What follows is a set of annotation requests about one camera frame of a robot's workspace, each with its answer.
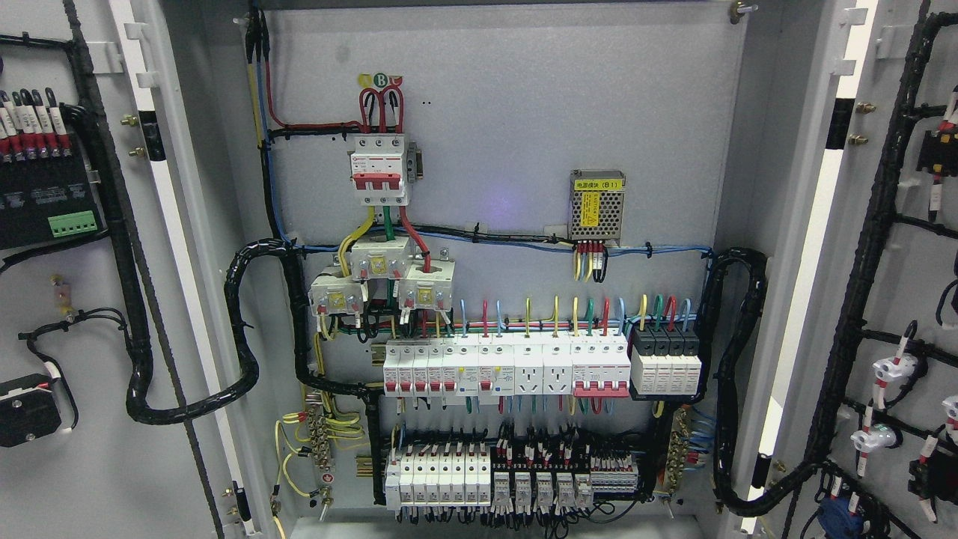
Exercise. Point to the white socket breaker row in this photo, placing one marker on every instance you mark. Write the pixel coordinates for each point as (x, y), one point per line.
(492, 366)

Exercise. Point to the white current transformers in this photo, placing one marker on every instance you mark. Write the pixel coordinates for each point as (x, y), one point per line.
(378, 264)

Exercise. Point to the white rotary selector switch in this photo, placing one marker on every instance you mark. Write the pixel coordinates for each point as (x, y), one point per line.
(28, 410)

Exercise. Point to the grey cabinet door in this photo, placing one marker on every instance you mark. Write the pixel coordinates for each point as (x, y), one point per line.
(847, 365)
(111, 477)

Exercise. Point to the metal mesh power supply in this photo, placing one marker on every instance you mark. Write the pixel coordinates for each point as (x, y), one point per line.
(597, 199)

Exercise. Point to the red main circuit breaker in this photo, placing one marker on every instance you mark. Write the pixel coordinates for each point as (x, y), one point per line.
(382, 168)

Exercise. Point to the black white surge protector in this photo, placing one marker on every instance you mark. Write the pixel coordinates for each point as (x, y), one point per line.
(665, 365)

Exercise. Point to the black digital power meter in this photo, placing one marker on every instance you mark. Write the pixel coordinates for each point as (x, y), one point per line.
(46, 199)

